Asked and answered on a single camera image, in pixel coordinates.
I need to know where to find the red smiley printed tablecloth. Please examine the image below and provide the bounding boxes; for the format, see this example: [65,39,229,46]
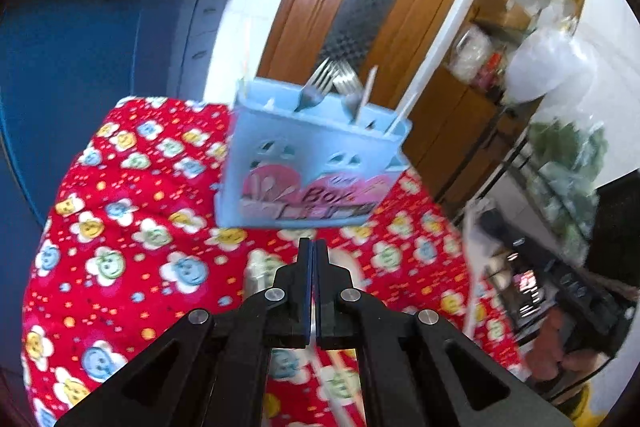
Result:
[20,96,526,427]

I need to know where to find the wooden door with glass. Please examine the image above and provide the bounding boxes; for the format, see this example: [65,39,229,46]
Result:
[257,0,488,108]

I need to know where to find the white plastic bag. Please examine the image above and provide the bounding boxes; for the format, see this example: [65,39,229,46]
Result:
[502,29,598,108]

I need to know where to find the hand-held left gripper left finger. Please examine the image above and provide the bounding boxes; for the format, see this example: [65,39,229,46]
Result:
[52,237,313,427]

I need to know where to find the red packets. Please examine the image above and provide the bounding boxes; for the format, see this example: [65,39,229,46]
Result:
[475,52,506,90]

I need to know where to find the person's right hand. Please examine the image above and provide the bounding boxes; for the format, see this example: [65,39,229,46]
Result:
[525,307,606,383]

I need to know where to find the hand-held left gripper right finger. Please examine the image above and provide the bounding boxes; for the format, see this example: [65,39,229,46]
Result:
[314,239,578,427]

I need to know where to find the wooden chopstick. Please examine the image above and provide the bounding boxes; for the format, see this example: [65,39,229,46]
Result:
[359,66,379,125]
[387,93,418,138]

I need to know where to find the blue counter cabinet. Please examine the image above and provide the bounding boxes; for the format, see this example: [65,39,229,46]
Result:
[0,0,240,268]

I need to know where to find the wooden shelf unit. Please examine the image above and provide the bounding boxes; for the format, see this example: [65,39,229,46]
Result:
[402,0,593,208]

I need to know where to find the green leafy vegetables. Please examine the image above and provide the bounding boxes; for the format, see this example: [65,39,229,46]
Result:
[525,117,608,258]

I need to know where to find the steel fork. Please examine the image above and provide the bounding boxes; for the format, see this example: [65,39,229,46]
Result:
[295,58,337,112]
[332,59,366,122]

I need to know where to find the black metal rack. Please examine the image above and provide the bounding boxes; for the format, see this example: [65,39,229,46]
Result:
[435,107,640,308]

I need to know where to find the light blue utensil box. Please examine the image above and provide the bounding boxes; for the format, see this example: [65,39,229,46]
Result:
[215,77,413,230]

